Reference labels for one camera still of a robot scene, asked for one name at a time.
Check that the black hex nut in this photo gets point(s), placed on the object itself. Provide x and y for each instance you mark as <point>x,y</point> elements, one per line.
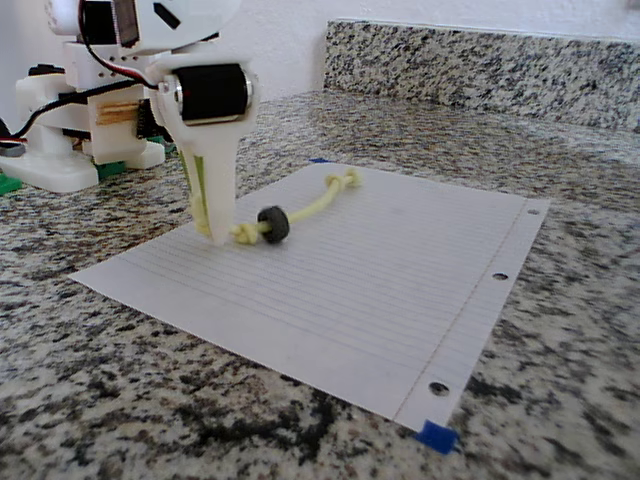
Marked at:
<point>277,225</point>

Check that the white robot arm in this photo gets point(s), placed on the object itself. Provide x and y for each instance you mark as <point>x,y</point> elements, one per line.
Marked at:
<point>190,20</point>

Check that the green base clamp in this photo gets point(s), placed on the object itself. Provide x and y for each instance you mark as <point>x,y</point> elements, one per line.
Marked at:
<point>7,185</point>
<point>112,169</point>

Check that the wooden shim stack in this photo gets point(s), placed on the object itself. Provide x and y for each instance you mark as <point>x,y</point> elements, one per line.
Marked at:
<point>117,114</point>

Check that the blue tape piece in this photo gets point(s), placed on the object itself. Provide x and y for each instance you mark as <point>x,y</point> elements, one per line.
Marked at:
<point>318,161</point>
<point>437,436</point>

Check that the lined paper sheet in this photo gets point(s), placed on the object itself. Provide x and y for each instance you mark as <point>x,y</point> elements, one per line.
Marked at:
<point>375,310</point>

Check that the granite backsplash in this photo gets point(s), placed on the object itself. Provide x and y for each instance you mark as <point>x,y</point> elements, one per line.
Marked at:
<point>475,65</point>

